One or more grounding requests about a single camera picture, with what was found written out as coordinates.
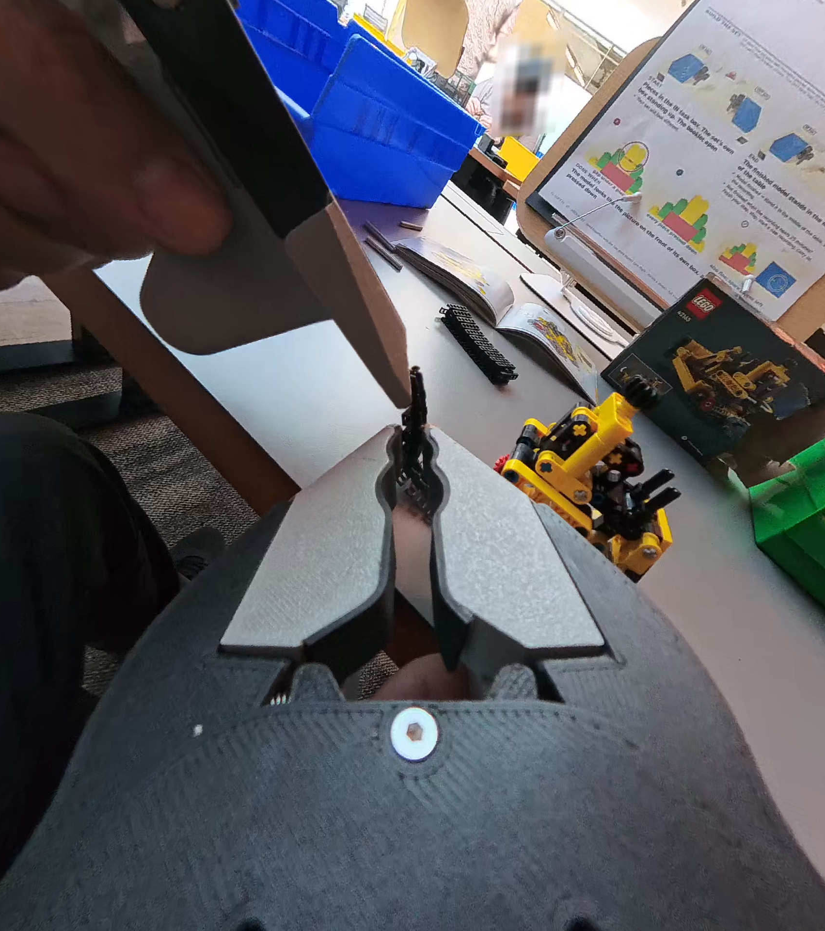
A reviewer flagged person's dark shoe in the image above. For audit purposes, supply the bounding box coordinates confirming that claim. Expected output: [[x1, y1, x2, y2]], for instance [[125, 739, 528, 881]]
[[169, 527, 226, 583]]

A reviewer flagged yellow lego bulldozer model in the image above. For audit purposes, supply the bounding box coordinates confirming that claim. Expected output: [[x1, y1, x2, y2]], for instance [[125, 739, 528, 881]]
[[496, 378, 682, 583]]

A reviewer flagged long black lego track chain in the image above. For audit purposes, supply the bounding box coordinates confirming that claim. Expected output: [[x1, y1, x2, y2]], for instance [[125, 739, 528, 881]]
[[439, 304, 520, 385]]

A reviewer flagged dark lego set box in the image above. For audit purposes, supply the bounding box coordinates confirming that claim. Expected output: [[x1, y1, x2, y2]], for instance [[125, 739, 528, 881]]
[[600, 278, 825, 466]]

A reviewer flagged black table base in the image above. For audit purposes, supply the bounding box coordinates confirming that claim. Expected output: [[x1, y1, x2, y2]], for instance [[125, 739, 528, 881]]
[[0, 320, 159, 430]]

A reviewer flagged yellow plastic bin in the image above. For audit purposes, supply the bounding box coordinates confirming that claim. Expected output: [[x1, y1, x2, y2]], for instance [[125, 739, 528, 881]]
[[500, 137, 540, 183]]

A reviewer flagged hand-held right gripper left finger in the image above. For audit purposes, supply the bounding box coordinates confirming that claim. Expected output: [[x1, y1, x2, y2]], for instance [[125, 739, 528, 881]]
[[220, 425, 402, 685]]

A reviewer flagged person's left hand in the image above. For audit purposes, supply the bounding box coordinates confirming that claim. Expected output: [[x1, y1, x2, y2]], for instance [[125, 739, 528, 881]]
[[0, 0, 233, 292]]

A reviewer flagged dark chair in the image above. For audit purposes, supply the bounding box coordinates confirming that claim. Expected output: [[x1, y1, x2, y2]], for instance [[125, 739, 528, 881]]
[[451, 155, 517, 226]]

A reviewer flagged large blue plastic bin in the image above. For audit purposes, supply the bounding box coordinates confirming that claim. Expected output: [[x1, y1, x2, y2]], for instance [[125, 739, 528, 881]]
[[308, 35, 488, 212]]

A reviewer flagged tan chair back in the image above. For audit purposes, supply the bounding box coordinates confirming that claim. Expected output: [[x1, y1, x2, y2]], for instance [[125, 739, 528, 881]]
[[387, 0, 472, 77]]

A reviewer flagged white sheet stand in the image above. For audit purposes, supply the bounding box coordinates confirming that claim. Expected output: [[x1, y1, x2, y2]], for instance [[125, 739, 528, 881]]
[[543, 193, 668, 336]]

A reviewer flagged short black lego track chain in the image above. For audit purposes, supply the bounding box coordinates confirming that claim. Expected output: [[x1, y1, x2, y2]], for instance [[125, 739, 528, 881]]
[[392, 367, 434, 521]]

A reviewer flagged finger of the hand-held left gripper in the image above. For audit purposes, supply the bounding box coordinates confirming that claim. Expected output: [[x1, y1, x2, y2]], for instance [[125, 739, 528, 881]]
[[285, 205, 414, 407]]

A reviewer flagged person's dark trouser leg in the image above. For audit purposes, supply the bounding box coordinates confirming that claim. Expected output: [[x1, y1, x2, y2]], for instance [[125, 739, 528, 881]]
[[0, 413, 182, 931]]

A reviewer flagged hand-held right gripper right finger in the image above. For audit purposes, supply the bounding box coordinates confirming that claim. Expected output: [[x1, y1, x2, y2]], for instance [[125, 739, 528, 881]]
[[427, 425, 606, 699]]

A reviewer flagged green plastic bin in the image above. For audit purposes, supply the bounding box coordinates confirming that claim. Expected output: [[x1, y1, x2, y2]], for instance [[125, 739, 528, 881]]
[[749, 424, 825, 659]]

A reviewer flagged open lego instruction booklet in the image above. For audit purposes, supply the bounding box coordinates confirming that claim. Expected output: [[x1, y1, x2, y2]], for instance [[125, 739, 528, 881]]
[[392, 236, 600, 406]]

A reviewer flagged person's right hand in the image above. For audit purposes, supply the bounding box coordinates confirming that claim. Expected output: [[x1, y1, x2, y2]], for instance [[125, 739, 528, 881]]
[[372, 653, 473, 703]]

